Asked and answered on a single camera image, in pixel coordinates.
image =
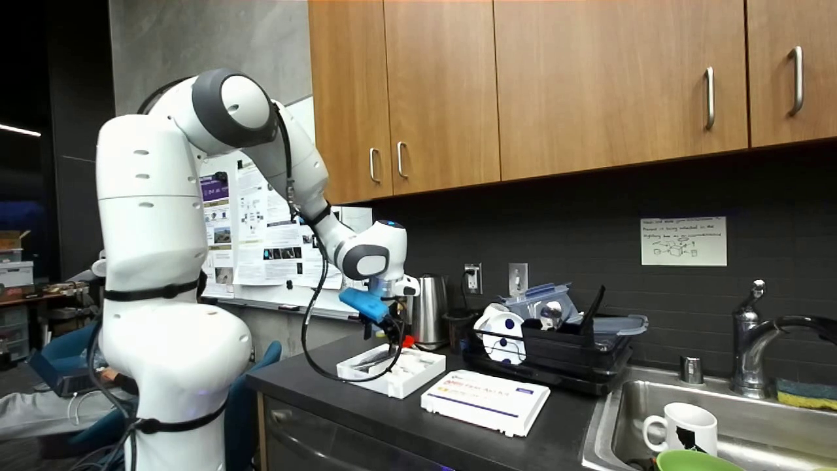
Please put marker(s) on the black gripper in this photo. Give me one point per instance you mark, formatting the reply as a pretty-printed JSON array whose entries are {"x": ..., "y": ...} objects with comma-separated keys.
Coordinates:
[{"x": 401, "y": 321}]

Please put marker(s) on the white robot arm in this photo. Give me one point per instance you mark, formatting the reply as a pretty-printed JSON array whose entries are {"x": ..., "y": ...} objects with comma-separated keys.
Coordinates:
[{"x": 185, "y": 354}]

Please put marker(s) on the open white box of packets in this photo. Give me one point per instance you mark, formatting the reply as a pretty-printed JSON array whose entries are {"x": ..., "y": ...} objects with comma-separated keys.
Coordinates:
[{"x": 393, "y": 371}]

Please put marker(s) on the closed white flat box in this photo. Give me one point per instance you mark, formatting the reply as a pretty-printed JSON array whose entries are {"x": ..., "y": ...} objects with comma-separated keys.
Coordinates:
[{"x": 486, "y": 400}]

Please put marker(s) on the stainless steel electric kettle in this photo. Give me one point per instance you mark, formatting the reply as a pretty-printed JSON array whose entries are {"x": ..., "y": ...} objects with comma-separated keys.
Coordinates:
[{"x": 426, "y": 312}]

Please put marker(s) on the white round lid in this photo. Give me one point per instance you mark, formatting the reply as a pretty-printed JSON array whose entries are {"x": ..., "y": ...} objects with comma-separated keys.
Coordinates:
[{"x": 500, "y": 333}]

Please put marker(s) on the clear plastic container with lid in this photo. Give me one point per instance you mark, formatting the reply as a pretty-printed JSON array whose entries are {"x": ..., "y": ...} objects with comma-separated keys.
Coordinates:
[{"x": 548, "y": 302}]

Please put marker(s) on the black dish rack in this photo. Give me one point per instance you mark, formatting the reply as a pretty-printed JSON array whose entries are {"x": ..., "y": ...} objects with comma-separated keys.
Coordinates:
[{"x": 585, "y": 355}]

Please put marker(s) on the wooden upper cabinets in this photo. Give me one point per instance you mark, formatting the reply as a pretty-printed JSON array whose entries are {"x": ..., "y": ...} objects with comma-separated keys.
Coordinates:
[{"x": 431, "y": 94}]

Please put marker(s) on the green bowl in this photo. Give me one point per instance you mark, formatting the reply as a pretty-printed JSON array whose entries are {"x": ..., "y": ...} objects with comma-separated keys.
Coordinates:
[{"x": 691, "y": 461}]

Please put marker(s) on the white mug with black print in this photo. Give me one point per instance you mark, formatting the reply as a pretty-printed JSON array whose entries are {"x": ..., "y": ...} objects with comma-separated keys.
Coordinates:
[{"x": 680, "y": 426}]

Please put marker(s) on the chrome sink faucet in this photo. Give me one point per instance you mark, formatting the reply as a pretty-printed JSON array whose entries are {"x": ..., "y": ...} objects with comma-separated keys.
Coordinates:
[{"x": 752, "y": 336}]

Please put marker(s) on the stainless steel sink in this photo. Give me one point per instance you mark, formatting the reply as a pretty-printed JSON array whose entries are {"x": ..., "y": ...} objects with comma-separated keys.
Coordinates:
[{"x": 652, "y": 410}]

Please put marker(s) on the yellow green sponge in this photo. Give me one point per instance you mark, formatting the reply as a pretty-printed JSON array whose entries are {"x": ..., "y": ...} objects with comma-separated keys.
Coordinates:
[{"x": 805, "y": 395}]

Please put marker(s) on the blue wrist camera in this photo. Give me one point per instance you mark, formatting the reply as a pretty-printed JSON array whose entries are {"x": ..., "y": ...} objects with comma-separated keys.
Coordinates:
[{"x": 367, "y": 303}]

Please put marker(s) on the white paper wall sign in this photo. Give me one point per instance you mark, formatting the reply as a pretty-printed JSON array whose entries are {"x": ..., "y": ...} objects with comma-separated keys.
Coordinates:
[{"x": 682, "y": 240}]

